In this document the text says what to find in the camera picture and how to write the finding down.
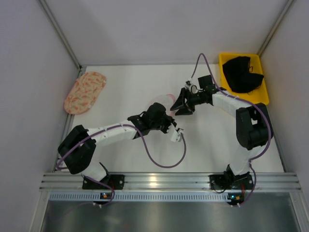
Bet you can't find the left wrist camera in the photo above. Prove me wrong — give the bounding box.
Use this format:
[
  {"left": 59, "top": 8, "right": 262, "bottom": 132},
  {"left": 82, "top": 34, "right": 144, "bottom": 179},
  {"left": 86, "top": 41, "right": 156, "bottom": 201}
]
[{"left": 170, "top": 128, "right": 183, "bottom": 142}]

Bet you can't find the yellow plastic tray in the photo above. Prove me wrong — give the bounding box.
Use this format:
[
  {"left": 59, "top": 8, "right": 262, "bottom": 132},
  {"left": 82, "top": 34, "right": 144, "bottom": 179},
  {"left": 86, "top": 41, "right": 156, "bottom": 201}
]
[{"left": 219, "top": 53, "right": 269, "bottom": 105}]

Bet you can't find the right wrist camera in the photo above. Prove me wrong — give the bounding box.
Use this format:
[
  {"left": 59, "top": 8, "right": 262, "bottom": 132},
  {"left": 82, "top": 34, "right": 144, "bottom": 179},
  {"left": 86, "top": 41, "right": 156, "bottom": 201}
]
[{"left": 185, "top": 80, "right": 195, "bottom": 90}]

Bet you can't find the black bra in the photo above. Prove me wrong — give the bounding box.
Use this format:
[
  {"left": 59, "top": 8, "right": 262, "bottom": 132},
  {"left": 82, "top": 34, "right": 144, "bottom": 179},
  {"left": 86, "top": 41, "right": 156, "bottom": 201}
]
[{"left": 223, "top": 56, "right": 264, "bottom": 93}]

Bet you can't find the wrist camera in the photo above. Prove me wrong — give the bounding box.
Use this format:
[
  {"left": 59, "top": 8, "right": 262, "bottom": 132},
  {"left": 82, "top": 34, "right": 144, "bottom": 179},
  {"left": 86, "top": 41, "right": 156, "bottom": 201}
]
[
  {"left": 185, "top": 80, "right": 195, "bottom": 90},
  {"left": 170, "top": 128, "right": 183, "bottom": 142}
]

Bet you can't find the perforated cable duct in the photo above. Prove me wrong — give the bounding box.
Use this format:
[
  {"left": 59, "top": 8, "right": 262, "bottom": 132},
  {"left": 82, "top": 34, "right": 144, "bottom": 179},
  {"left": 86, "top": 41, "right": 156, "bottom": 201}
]
[{"left": 49, "top": 191, "right": 231, "bottom": 202}]

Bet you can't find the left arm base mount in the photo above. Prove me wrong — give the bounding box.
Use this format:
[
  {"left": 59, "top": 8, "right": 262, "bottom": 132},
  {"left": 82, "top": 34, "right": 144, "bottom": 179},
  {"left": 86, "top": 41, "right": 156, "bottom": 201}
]
[{"left": 82, "top": 174, "right": 125, "bottom": 190}]

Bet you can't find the orange patterned laundry bag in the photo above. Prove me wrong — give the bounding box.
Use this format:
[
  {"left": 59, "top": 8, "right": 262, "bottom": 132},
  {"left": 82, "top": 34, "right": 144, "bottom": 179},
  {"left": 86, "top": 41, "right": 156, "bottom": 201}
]
[{"left": 64, "top": 72, "right": 107, "bottom": 115}]

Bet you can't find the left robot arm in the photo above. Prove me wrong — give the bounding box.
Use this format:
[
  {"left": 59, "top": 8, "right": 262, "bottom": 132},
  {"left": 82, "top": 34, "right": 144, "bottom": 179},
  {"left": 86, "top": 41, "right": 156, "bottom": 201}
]
[{"left": 56, "top": 102, "right": 182, "bottom": 183}]

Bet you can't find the aluminium frame rail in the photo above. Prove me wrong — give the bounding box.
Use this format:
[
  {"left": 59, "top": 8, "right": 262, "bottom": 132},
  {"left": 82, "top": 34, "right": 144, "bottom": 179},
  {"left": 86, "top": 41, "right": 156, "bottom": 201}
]
[{"left": 40, "top": 172, "right": 301, "bottom": 192}]

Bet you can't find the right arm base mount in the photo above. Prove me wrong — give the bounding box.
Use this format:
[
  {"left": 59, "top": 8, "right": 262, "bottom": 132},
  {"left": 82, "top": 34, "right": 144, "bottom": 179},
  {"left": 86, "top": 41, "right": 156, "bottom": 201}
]
[{"left": 210, "top": 173, "right": 253, "bottom": 193}]

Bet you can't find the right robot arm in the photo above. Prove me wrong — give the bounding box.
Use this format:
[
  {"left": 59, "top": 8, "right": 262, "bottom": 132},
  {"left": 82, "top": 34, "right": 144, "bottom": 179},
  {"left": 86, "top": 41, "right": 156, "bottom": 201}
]
[{"left": 170, "top": 75, "right": 273, "bottom": 181}]

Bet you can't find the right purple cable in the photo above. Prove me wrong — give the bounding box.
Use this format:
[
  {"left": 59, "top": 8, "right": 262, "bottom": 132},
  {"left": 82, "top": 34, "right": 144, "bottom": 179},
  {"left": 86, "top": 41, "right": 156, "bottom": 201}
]
[{"left": 190, "top": 53, "right": 271, "bottom": 208}]

